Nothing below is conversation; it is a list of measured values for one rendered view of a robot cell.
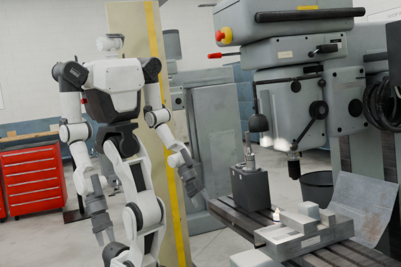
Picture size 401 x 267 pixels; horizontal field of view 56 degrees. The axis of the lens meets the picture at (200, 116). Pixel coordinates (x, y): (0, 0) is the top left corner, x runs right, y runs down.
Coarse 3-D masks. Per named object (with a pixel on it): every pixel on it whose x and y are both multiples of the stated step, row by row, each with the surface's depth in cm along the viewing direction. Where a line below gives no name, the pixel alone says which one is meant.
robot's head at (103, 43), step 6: (96, 42) 181; (102, 42) 176; (108, 42) 178; (114, 42) 181; (120, 42) 183; (102, 48) 177; (108, 48) 180; (114, 48) 182; (120, 48) 184; (108, 54) 180
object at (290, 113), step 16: (304, 64) 135; (256, 80) 145; (304, 80) 134; (272, 96) 136; (288, 96) 132; (304, 96) 134; (320, 96) 137; (272, 112) 138; (288, 112) 132; (304, 112) 135; (288, 128) 133; (304, 128) 135; (320, 128) 138; (288, 144) 133; (304, 144) 135; (320, 144) 138
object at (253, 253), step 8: (232, 256) 154; (240, 256) 153; (248, 256) 152; (256, 256) 152; (264, 256) 151; (232, 264) 153; (240, 264) 147; (248, 264) 146; (256, 264) 145; (264, 264) 145; (272, 264) 144; (280, 264) 143
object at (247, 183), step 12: (240, 168) 190; (240, 180) 184; (252, 180) 179; (264, 180) 180; (240, 192) 186; (252, 192) 179; (264, 192) 181; (240, 204) 189; (252, 204) 179; (264, 204) 181
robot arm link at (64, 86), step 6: (60, 66) 167; (54, 72) 172; (60, 72) 166; (60, 78) 167; (60, 84) 168; (66, 84) 167; (60, 90) 168; (66, 90) 167; (72, 90) 168; (78, 90) 171
